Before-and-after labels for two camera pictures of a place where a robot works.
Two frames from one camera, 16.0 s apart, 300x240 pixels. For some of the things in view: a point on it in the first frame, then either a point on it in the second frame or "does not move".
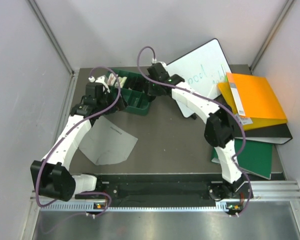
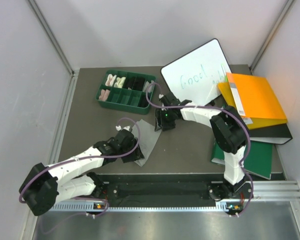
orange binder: [253, 99] does not move
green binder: [256, 158] does not move
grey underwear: [107, 143] to [149, 136]
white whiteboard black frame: [202, 69] does not move
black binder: [279, 133] does not move
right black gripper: [150, 92] to [160, 122]
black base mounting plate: [154, 190] does not move
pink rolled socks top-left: [111, 79] does not move
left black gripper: [119, 106] to [137, 156]
